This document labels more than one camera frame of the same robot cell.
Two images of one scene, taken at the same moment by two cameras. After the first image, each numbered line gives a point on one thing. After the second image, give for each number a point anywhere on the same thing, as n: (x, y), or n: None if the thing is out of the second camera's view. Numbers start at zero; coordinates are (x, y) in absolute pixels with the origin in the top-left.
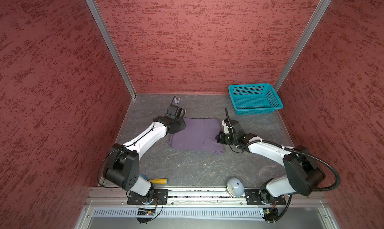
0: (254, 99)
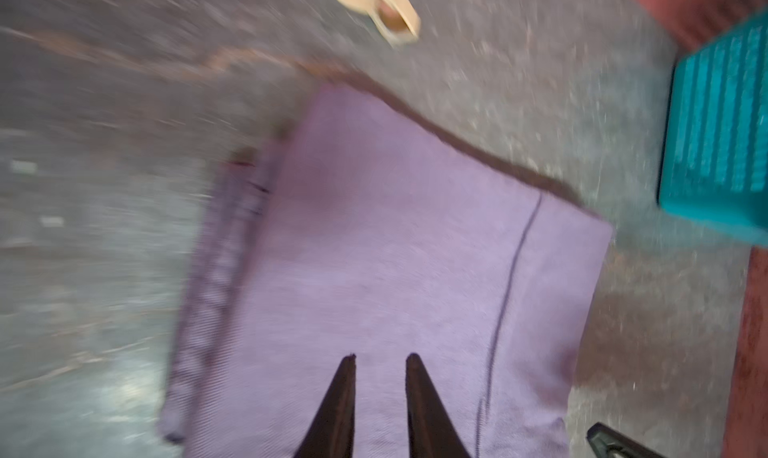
0: (714, 164)
